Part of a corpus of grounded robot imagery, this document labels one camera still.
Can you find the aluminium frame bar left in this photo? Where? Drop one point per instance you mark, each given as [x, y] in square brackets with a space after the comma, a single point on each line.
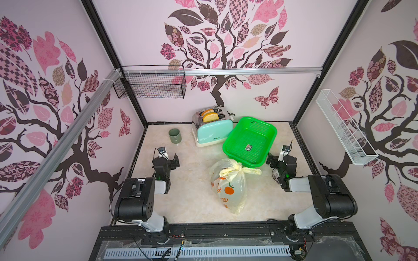
[14, 213]

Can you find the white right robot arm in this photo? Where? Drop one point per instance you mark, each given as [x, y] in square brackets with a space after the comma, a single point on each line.
[331, 198]

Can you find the aluminium frame bar back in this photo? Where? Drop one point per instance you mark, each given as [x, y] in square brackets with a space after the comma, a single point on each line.
[216, 72]

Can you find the mint green toaster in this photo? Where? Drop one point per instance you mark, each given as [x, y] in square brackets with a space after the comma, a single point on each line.
[211, 133]

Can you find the white wire wall shelf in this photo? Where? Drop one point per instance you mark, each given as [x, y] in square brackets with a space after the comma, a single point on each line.
[340, 114]

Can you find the back bread slice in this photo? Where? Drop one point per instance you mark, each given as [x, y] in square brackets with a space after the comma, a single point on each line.
[208, 111]

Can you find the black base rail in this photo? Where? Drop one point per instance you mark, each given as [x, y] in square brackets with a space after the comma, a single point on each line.
[173, 234]

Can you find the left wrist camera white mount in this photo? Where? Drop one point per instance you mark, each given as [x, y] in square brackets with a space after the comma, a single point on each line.
[162, 152]

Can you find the black wire wall basket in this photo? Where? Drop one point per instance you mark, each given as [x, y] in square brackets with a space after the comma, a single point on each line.
[152, 82]

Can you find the white vented cable duct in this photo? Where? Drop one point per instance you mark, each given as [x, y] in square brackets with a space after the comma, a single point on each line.
[199, 253]

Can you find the front bread slice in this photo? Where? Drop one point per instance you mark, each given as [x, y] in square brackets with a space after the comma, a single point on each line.
[209, 117]

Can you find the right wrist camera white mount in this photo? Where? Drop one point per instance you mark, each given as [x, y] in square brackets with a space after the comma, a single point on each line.
[286, 149]

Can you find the green plastic basket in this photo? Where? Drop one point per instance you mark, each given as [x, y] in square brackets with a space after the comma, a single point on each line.
[250, 142]

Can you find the green ceramic cup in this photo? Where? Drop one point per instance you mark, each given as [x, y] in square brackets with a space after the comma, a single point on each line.
[175, 136]

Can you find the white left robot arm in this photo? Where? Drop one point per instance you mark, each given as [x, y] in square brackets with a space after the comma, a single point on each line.
[136, 200]

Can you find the bread slice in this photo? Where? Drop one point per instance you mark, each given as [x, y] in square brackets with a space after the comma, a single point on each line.
[208, 111]
[209, 117]

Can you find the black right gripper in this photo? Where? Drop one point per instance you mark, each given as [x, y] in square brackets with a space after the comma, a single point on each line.
[272, 160]

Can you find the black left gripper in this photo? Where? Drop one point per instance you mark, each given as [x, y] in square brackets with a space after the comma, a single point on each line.
[172, 165]

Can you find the cream plastic bag orange print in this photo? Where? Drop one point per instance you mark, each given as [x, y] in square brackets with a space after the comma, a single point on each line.
[229, 183]

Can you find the aluminium frame bar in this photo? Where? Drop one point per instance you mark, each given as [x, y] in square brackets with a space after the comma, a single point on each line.
[14, 213]
[216, 72]

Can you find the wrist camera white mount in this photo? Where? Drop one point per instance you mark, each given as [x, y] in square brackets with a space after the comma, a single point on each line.
[162, 152]
[286, 149]

